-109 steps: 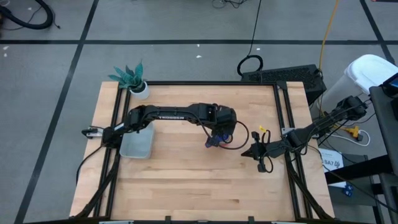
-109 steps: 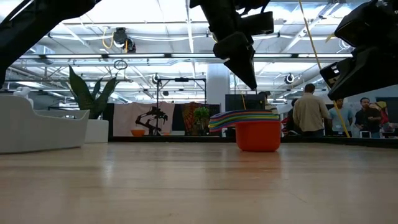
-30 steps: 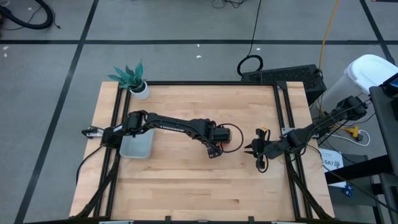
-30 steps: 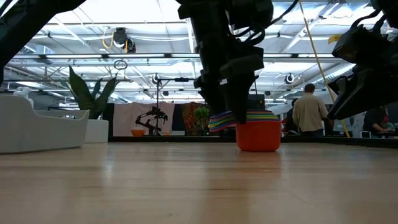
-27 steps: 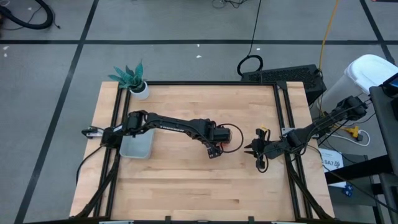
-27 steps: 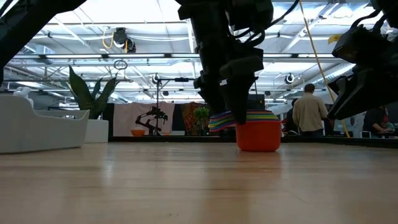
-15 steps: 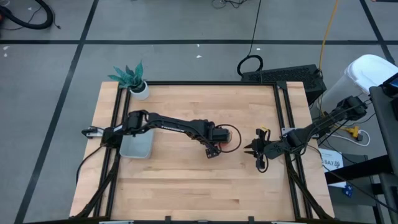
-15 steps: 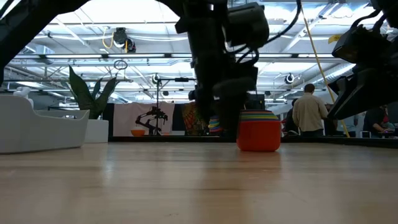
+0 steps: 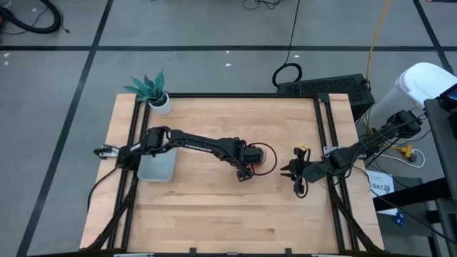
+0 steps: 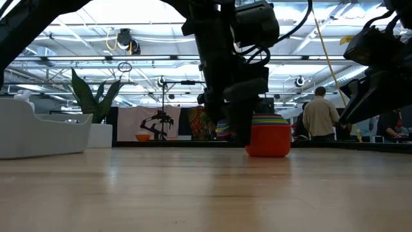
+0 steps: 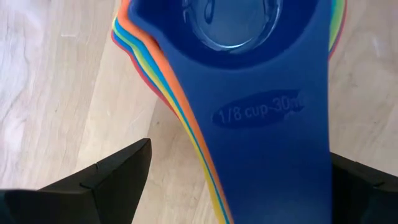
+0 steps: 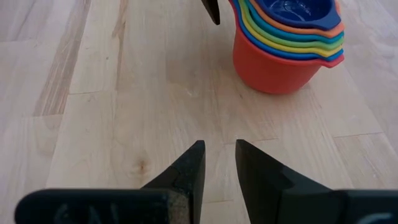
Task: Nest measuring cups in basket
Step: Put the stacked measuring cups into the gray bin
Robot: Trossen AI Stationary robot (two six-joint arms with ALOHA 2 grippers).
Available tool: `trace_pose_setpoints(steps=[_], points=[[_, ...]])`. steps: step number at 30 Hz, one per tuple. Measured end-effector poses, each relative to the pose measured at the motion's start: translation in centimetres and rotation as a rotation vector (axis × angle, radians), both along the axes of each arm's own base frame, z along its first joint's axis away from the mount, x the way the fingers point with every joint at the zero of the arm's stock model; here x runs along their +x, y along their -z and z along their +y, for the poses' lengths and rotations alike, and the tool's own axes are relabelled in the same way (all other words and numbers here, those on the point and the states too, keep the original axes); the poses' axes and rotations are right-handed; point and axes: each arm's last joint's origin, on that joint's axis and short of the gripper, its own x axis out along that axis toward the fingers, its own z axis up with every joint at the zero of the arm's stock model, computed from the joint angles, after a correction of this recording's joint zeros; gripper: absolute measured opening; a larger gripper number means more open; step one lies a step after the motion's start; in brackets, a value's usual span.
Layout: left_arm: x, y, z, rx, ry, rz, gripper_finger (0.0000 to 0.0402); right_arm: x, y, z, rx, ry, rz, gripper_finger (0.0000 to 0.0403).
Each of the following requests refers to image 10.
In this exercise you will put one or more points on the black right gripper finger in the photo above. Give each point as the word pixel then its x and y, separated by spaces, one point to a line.
pixel 352 88
pixel 380 93

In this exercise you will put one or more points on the white square planter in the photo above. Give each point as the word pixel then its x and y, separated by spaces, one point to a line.
pixel 101 137

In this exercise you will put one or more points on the green snake plant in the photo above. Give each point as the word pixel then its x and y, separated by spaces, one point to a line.
pixel 93 106

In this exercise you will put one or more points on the orange bowl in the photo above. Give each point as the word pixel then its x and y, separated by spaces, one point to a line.
pixel 143 138

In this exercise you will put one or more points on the yellow measuring cup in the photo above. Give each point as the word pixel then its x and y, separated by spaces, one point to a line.
pixel 270 122

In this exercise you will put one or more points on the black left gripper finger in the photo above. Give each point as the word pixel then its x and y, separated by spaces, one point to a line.
pixel 215 108
pixel 243 122

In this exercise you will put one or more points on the grey plastic basket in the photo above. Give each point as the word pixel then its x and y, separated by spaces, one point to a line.
pixel 38 138

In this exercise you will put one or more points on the black table frame rail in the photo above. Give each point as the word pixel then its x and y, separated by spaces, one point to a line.
pixel 177 145

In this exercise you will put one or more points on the green measuring cup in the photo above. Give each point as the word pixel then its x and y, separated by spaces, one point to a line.
pixel 269 119

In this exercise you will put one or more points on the pink hanging cloth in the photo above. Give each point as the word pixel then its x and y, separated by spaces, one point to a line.
pixel 135 119

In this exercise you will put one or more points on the orange measuring cup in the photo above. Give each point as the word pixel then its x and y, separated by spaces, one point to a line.
pixel 268 141

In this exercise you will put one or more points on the yellow label tag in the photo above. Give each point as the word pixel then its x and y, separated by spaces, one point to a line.
pixel 346 40

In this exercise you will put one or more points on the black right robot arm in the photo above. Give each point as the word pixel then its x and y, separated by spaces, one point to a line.
pixel 404 9

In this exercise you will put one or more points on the white figure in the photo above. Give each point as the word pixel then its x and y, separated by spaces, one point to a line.
pixel 23 95

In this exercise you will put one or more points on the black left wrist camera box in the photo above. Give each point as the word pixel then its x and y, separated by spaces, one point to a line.
pixel 256 24

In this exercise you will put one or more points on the black monitor screen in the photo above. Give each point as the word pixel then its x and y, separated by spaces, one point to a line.
pixel 271 108

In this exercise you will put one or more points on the grey ventilation duct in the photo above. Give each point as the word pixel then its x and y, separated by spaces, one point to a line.
pixel 351 74
pixel 46 51

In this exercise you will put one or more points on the long ceiling light rail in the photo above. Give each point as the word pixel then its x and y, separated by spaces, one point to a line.
pixel 145 58

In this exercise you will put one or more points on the black background robot arm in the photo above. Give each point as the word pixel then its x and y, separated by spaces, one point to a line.
pixel 162 116

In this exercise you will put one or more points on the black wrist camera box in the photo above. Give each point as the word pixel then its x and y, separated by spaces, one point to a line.
pixel 373 46
pixel 256 24

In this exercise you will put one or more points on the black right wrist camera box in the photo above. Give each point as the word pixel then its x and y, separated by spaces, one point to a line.
pixel 373 46

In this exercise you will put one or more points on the colourful patterned tapestry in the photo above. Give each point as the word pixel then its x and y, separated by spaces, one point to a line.
pixel 196 124

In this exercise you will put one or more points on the black metal frame stand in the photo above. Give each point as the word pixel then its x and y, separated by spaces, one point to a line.
pixel 188 82

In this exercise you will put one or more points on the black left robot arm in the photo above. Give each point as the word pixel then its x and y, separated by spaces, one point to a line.
pixel 25 29

